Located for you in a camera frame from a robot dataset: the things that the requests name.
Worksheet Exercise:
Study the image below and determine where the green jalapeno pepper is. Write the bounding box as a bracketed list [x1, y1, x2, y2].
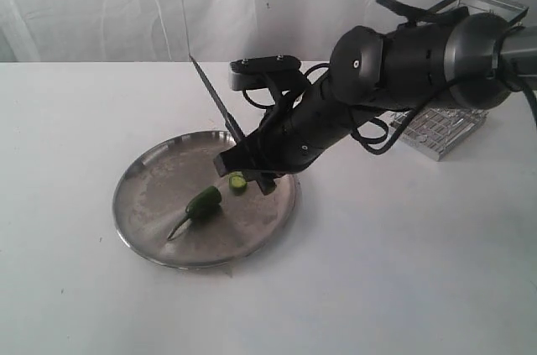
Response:
[167, 185, 222, 241]

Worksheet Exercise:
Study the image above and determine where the wire metal utensil holder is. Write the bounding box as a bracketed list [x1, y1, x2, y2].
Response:
[399, 0, 529, 161]

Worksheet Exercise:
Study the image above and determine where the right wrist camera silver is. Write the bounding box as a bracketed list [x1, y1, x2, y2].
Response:
[229, 55, 301, 91]

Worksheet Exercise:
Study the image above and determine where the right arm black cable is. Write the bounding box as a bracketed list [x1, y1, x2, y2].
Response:
[242, 0, 537, 157]

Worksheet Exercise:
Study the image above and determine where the round steel plate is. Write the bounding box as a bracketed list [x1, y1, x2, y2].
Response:
[112, 131, 300, 269]

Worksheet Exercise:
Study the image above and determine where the black handled kitchen knife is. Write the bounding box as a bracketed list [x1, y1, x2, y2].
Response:
[189, 54, 257, 182]

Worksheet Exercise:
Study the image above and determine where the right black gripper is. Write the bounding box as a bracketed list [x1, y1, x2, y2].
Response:
[213, 77, 378, 195]

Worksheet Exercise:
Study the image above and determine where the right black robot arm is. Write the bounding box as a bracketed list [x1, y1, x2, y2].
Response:
[214, 13, 536, 180]

